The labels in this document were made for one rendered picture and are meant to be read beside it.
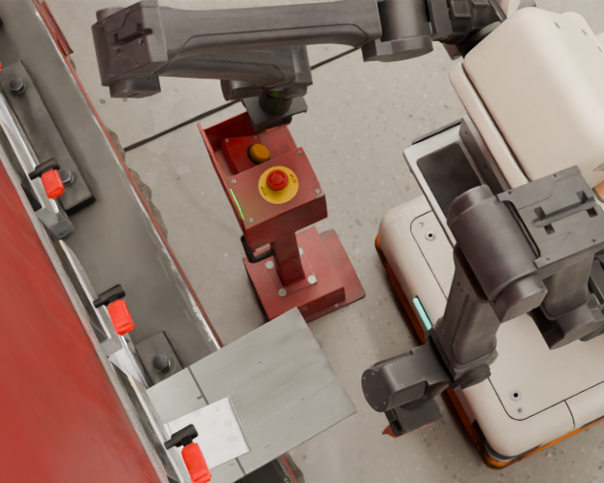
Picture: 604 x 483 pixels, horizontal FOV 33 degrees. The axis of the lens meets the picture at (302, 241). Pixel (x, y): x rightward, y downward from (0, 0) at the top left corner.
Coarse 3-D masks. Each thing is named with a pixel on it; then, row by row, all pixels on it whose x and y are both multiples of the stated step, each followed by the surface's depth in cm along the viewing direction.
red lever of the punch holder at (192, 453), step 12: (180, 432) 120; (192, 432) 120; (168, 444) 120; (180, 444) 120; (192, 444) 118; (192, 456) 116; (192, 468) 114; (204, 468) 114; (192, 480) 113; (204, 480) 113
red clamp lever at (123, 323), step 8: (112, 288) 126; (120, 288) 126; (104, 296) 126; (112, 296) 126; (120, 296) 126; (96, 304) 126; (104, 304) 126; (112, 304) 123; (120, 304) 123; (112, 312) 122; (120, 312) 121; (128, 312) 122; (112, 320) 121; (120, 320) 120; (128, 320) 120; (120, 328) 119; (128, 328) 119
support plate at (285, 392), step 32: (288, 320) 151; (224, 352) 150; (256, 352) 149; (288, 352) 149; (320, 352) 149; (160, 384) 149; (192, 384) 148; (224, 384) 148; (256, 384) 148; (288, 384) 148; (320, 384) 147; (160, 416) 147; (256, 416) 146; (288, 416) 146; (320, 416) 146; (256, 448) 145; (288, 448) 145; (224, 480) 144
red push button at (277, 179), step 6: (270, 174) 179; (276, 174) 179; (282, 174) 179; (270, 180) 179; (276, 180) 179; (282, 180) 179; (288, 180) 179; (270, 186) 179; (276, 186) 178; (282, 186) 178
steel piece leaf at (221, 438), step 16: (224, 400) 147; (192, 416) 147; (208, 416) 147; (224, 416) 146; (208, 432) 146; (224, 432) 146; (240, 432) 146; (208, 448) 145; (224, 448) 145; (240, 448) 145; (208, 464) 144
